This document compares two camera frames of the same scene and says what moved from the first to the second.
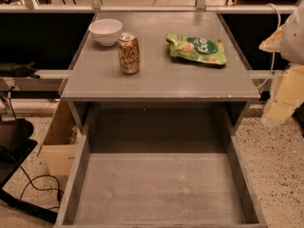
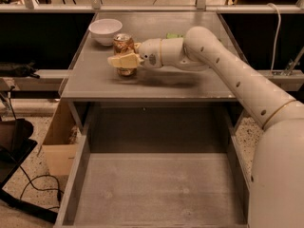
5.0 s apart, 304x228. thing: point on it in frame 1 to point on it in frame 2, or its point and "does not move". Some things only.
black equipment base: (15, 147) does not move
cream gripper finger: (273, 44) to (151, 52)
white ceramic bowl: (105, 30) does not move
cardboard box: (62, 139) does not move
